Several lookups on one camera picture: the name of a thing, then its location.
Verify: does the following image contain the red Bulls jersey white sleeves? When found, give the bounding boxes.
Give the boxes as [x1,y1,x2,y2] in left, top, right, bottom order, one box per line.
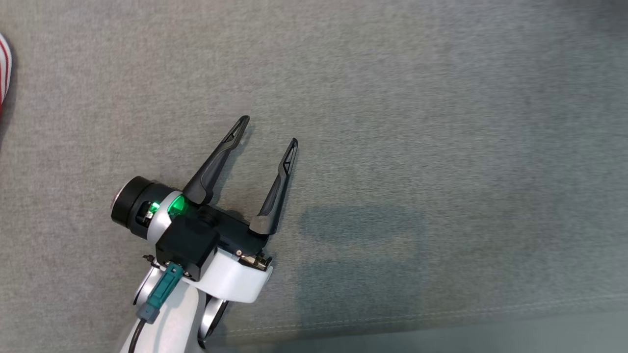
[0,33,13,118]

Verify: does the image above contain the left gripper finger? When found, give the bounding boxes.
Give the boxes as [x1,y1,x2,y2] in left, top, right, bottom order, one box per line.
[249,138,299,236]
[183,115,251,205]

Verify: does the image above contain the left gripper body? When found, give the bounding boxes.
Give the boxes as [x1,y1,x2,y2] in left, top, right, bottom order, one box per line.
[111,176,273,303]

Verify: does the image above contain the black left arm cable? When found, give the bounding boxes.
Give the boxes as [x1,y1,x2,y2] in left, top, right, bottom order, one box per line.
[128,318,149,353]

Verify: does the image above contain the teal left camera cable connector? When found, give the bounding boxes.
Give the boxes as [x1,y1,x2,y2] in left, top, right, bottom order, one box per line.
[136,263,184,324]

